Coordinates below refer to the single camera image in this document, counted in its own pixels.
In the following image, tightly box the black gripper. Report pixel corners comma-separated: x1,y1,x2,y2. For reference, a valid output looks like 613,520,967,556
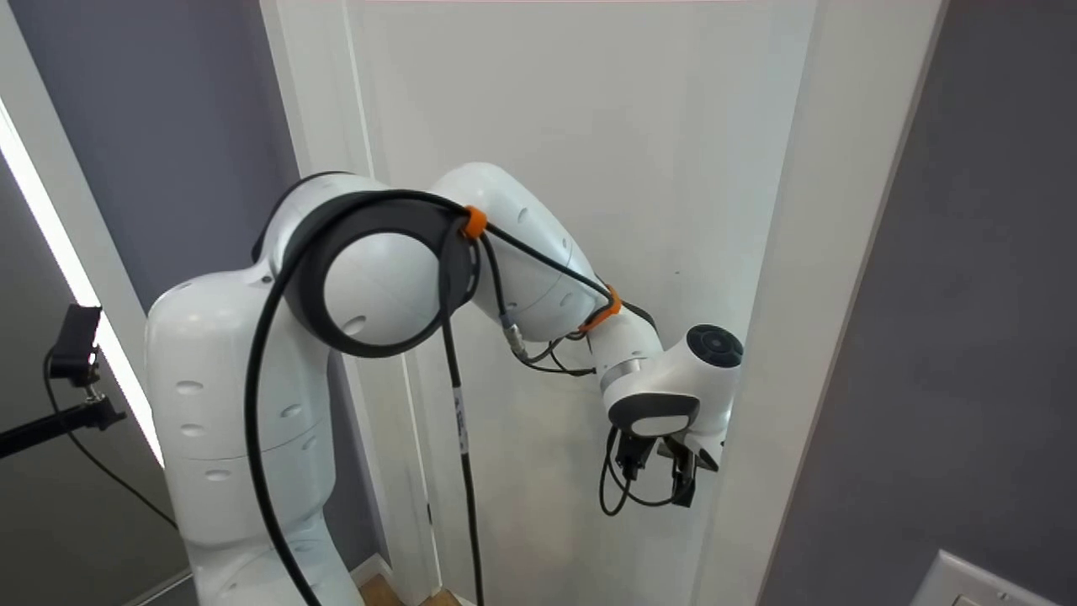
664,437,718,507

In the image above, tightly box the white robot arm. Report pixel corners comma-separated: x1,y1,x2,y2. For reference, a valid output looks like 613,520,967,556
146,161,743,606

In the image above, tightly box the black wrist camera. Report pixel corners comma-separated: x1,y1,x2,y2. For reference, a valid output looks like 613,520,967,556
613,427,652,480

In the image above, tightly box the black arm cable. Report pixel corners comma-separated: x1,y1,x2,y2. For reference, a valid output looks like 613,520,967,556
241,184,633,606

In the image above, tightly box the black camera on stand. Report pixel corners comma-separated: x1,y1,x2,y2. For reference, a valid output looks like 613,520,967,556
0,302,121,456

